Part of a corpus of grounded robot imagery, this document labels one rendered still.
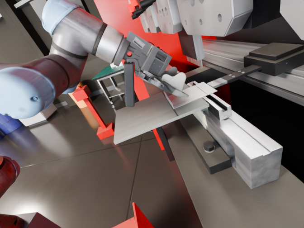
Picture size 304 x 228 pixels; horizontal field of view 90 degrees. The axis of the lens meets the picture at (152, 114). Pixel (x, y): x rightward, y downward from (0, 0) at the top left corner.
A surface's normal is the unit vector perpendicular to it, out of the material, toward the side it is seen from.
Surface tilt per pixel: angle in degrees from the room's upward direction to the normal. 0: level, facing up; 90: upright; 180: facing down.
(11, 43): 90
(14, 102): 90
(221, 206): 0
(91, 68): 90
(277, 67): 90
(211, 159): 0
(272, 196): 0
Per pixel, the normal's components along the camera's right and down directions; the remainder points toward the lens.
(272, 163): 0.17, 0.47
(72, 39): 0.28, 0.61
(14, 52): -0.07, 0.55
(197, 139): -0.34, -0.80
